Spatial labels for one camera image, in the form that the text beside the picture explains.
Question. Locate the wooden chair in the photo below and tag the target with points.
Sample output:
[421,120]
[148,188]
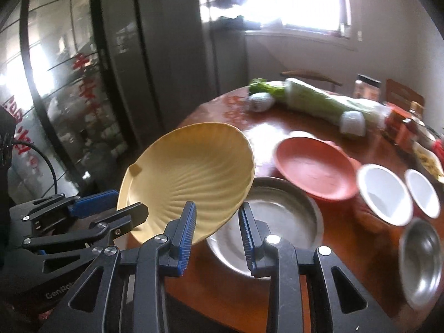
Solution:
[312,75]
[401,95]

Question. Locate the glass door with red letters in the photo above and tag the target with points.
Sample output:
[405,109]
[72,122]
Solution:
[57,84]

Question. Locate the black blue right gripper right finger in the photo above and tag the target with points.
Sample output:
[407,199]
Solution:
[338,302]

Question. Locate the white paper bowl left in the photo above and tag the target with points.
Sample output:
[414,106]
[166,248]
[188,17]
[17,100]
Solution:
[385,194]

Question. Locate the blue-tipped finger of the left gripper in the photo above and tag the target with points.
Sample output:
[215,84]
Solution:
[93,204]

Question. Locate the large stainless steel basin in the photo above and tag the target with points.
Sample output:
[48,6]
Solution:
[286,209]

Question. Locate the dark grey refrigerator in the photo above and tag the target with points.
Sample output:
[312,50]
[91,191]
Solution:
[168,57]

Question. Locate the white foam-netted fruit right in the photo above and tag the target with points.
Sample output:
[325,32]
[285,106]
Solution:
[352,123]

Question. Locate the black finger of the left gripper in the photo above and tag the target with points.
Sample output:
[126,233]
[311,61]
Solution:
[103,232]

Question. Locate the white red paper bowl right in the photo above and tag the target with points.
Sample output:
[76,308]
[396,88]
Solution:
[425,199]

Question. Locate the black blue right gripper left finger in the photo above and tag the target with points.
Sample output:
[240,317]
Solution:
[123,291]

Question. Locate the white dish with food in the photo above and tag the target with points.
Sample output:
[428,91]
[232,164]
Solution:
[428,163]

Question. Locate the napa cabbage in wrap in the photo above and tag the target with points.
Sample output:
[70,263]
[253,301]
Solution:
[300,96]

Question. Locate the wooden chair right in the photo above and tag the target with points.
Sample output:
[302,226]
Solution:
[401,95]

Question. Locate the white foam-netted fruit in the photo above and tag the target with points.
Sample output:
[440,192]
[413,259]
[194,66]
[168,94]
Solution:
[352,123]
[260,102]

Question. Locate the clear jar black lid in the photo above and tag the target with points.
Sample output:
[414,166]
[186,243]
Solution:
[367,88]

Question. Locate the orange-labelled sauce bottle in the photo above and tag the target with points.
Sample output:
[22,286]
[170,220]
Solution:
[409,129]

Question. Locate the orange plastic plate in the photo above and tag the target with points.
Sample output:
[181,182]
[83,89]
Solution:
[316,167]

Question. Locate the yellow shell-shaped plate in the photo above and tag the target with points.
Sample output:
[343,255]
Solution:
[211,164]

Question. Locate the white foam-netted fruit left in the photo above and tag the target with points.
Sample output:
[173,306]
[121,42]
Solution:
[260,102]

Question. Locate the wooden chair left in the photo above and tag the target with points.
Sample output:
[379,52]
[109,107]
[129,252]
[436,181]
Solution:
[312,75]

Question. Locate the small stainless steel bowl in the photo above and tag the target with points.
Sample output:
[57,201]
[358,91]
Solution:
[420,263]

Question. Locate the red-lidded sauce jar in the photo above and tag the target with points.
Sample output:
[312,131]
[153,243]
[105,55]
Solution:
[393,120]

